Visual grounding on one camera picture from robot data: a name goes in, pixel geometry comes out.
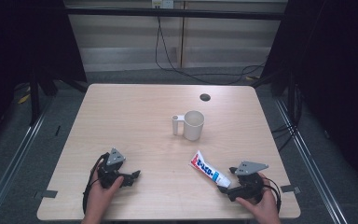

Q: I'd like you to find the white toothpaste tube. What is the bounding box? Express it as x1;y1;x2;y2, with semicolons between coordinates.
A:
188;150;232;189

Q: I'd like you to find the silver floor rail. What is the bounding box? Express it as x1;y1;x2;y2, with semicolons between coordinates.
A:
0;102;52;224
274;99;351;224

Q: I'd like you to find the yellow floor object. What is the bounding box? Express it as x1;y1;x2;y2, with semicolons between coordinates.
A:
17;92;32;105

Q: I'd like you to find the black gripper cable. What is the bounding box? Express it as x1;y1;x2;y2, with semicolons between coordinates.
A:
82;151;110;216
261;175;282;215

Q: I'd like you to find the person's right hand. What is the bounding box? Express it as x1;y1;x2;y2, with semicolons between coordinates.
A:
235;173;282;224

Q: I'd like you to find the black wall socket cable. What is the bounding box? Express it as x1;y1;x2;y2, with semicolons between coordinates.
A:
154;15;268;86

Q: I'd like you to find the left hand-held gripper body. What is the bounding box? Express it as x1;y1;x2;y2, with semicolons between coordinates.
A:
97;147;134;189

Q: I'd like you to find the black horizontal metal bar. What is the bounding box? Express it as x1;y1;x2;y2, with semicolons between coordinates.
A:
64;7;289;21

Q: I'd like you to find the person's left hand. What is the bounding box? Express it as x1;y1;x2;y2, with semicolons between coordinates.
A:
81;169;125;224

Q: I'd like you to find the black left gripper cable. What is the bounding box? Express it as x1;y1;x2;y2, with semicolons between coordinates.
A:
82;151;110;216

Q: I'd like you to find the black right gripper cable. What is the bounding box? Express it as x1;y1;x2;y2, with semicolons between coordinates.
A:
261;175;282;215

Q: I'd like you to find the white cup with handle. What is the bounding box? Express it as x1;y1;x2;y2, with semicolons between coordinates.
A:
172;110;206;142

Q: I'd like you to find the black metal stand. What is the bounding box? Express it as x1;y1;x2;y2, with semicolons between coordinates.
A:
28;70;42;127

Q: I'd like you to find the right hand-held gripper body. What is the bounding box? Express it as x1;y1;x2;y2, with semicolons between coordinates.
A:
233;161;270;202

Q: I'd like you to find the black curtain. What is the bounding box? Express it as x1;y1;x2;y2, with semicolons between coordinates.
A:
0;0;88;153
260;0;358;194

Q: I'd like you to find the bundle of black floor cables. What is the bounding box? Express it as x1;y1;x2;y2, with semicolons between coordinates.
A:
270;83;304;153

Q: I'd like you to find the white wall socket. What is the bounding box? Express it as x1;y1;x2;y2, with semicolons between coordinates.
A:
151;0;175;9

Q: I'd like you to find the grey tape piece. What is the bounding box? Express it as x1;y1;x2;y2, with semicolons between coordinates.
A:
280;184;302;194
33;189;59;201

